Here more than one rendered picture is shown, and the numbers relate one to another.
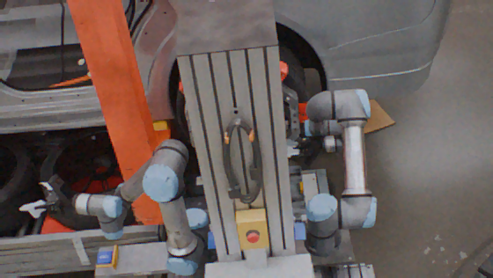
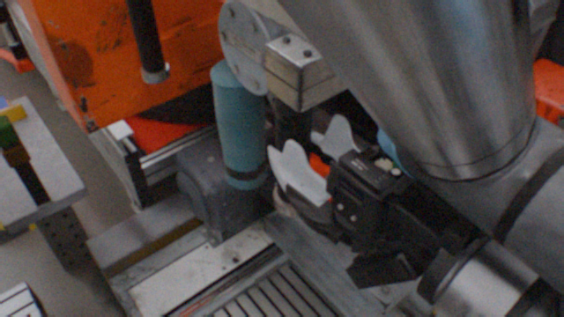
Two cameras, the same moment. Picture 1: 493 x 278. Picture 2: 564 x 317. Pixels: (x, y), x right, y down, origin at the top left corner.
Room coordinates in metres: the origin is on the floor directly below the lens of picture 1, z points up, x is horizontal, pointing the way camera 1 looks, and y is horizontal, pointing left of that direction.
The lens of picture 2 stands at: (2.03, -0.39, 1.14)
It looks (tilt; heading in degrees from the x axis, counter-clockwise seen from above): 45 degrees down; 48
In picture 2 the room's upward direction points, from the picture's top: straight up
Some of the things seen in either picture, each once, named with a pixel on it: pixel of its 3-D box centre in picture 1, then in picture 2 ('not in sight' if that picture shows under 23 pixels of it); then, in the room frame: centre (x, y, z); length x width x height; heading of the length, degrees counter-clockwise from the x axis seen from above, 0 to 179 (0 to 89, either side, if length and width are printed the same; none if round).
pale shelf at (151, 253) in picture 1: (141, 259); (18, 155); (2.07, 0.58, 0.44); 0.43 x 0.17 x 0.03; 87
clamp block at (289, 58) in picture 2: not in sight; (319, 60); (2.29, -0.15, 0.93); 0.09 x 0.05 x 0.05; 177
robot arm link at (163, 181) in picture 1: (175, 216); not in sight; (1.61, 0.29, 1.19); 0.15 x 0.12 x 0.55; 163
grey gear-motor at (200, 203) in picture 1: (204, 204); (259, 176); (2.55, 0.28, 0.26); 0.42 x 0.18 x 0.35; 177
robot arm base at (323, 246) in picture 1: (322, 233); not in sight; (1.71, -0.24, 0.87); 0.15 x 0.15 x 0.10
